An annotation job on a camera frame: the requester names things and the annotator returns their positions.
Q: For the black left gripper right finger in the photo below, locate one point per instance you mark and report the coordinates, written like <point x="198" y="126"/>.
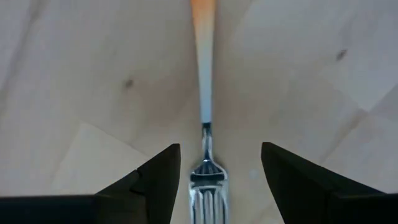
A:
<point x="298" y="193"/>

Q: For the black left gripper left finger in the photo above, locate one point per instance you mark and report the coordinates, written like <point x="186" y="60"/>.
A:
<point x="149" y="193"/>

